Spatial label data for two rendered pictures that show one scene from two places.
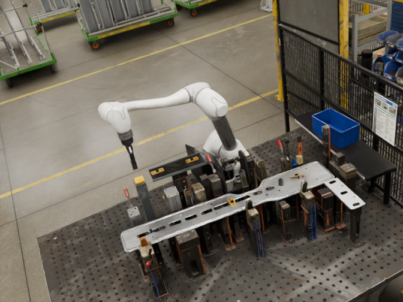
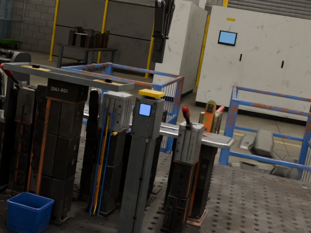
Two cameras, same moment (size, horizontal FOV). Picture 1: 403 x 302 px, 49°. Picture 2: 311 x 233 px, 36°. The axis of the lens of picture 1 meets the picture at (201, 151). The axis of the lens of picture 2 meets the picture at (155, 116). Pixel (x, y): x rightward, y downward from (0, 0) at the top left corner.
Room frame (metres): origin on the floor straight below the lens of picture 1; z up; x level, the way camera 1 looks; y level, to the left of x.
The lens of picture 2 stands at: (3.52, 1.10, 1.33)
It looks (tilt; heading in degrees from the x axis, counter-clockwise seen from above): 10 degrees down; 208
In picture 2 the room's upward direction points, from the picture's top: 9 degrees clockwise
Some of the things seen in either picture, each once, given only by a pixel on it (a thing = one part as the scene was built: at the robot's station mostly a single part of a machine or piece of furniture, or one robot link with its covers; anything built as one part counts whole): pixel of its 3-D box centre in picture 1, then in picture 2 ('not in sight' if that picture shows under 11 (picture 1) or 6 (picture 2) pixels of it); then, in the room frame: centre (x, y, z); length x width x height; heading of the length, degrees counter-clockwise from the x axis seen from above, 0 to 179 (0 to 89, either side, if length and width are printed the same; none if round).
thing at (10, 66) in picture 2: (177, 166); (69, 76); (2.40, 0.18, 1.16); 0.37 x 0.14 x 0.02; 103
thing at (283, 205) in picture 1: (286, 222); not in sight; (2.02, -0.43, 0.84); 0.11 x 0.08 x 0.29; 13
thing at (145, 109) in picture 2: not in sight; (145, 109); (2.37, 0.44, 1.11); 0.03 x 0.01 x 0.03; 103
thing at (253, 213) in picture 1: (255, 231); not in sight; (1.96, -0.22, 0.87); 0.12 x 0.09 x 0.35; 13
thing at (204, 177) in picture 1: (208, 199); (40, 142); (2.31, 0.02, 0.90); 0.05 x 0.05 x 0.40; 13
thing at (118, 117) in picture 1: (119, 117); not in sight; (2.35, 0.43, 1.62); 0.13 x 0.11 x 0.16; 32
